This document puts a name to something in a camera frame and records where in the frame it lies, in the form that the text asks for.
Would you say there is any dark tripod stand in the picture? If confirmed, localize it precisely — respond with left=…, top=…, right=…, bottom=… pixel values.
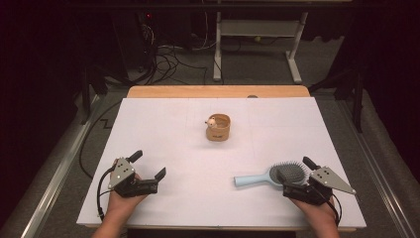
left=78, top=60, right=132, bottom=126
left=308, top=63, right=365, bottom=134

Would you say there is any black computer tower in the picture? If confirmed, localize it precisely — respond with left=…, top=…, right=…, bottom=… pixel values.
left=137, top=9, right=194, bottom=53

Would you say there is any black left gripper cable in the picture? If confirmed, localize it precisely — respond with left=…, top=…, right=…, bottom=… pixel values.
left=95, top=165, right=117, bottom=222

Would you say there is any person's left hand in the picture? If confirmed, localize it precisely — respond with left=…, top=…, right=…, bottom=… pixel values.
left=106, top=159, right=150, bottom=216

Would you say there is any metal floor rail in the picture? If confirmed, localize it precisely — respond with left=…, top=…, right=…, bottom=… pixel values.
left=19, top=94, right=102, bottom=238
left=336, top=98, right=420, bottom=238

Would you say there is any wooden table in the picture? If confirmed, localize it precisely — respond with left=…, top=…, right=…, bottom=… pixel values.
left=84, top=84, right=359, bottom=233

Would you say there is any white board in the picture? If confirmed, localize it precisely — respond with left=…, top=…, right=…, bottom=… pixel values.
left=76, top=96, right=368, bottom=229

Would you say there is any person's right hand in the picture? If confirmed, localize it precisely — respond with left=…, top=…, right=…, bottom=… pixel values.
left=290, top=192, right=340, bottom=229

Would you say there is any long black floor cable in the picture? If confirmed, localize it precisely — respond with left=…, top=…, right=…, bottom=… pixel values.
left=78, top=98, right=124, bottom=180

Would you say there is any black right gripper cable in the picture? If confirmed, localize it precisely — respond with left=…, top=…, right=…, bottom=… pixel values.
left=325, top=191, right=343, bottom=228

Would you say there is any round wooden cup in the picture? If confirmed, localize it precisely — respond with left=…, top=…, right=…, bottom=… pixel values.
left=205, top=113, right=232, bottom=143

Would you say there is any light blue hairbrush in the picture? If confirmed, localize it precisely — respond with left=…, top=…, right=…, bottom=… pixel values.
left=233, top=161, right=310, bottom=188

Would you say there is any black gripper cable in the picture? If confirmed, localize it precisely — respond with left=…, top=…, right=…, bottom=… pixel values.
left=325, top=191, right=343, bottom=228
left=95, top=165, right=117, bottom=222

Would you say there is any white metal stand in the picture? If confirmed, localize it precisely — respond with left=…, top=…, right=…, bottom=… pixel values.
left=212, top=9, right=309, bottom=85

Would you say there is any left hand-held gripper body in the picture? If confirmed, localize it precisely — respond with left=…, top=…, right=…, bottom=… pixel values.
left=107, top=157, right=159, bottom=199

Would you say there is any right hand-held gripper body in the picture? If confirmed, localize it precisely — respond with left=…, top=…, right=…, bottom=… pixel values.
left=282, top=166, right=358, bottom=206

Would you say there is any bundle of floor cables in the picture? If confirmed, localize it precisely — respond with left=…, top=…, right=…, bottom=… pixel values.
left=142, top=19, right=210, bottom=86

